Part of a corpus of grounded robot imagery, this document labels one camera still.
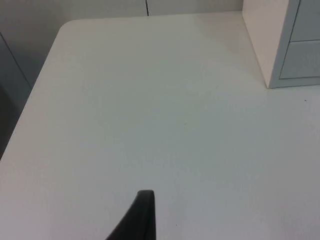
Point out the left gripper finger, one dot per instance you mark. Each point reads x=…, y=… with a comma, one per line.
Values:
x=142, y=220

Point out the grey chest of drawers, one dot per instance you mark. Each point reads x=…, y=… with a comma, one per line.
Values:
x=295, y=37

